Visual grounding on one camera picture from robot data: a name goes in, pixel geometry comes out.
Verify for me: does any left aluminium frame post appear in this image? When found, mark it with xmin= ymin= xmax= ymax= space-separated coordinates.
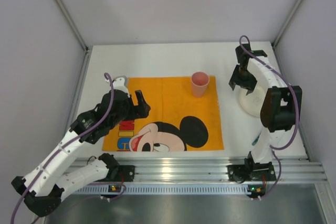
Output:
xmin=53 ymin=0 xmax=90 ymax=130

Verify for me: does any cream round plate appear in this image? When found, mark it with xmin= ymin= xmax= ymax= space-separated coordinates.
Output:
xmin=238 ymin=84 xmax=266 ymax=118

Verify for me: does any pink plastic cup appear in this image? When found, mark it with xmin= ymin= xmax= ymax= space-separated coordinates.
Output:
xmin=191 ymin=72 xmax=209 ymax=98

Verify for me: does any aluminium frame post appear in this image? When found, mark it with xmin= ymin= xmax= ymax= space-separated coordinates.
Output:
xmin=271 ymin=0 xmax=305 ymax=49
xmin=53 ymin=0 xmax=90 ymax=130

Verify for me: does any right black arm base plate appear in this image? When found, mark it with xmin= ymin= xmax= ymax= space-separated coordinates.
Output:
xmin=227 ymin=163 xmax=276 ymax=184

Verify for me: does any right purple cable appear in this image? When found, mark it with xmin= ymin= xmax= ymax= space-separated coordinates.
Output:
xmin=238 ymin=35 xmax=301 ymax=200

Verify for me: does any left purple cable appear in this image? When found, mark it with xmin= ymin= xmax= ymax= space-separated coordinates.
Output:
xmin=10 ymin=72 xmax=127 ymax=223

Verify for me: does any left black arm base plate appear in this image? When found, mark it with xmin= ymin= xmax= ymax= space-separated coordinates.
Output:
xmin=94 ymin=165 xmax=135 ymax=183

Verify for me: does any right aluminium frame post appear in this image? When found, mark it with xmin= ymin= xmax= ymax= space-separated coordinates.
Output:
xmin=271 ymin=0 xmax=305 ymax=49

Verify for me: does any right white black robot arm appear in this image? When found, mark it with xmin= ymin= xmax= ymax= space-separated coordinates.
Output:
xmin=228 ymin=43 xmax=302 ymax=166

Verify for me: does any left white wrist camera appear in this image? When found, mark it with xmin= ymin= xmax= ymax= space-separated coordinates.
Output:
xmin=104 ymin=73 xmax=129 ymax=92

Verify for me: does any orange Mickey Mouse placemat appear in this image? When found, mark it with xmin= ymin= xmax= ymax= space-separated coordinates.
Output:
xmin=102 ymin=76 xmax=224 ymax=152

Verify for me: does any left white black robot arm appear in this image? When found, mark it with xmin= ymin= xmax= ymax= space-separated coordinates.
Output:
xmin=11 ymin=89 xmax=150 ymax=217

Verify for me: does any purple cable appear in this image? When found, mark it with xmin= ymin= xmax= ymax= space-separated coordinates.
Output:
xmin=238 ymin=35 xmax=301 ymax=200
xmin=10 ymin=72 xmax=127 ymax=223

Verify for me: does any aluminium mounting rail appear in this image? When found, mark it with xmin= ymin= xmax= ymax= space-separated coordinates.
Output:
xmin=62 ymin=156 xmax=328 ymax=183

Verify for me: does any slotted grey cable duct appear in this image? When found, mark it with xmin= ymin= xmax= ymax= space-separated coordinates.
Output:
xmin=75 ymin=183 xmax=265 ymax=195

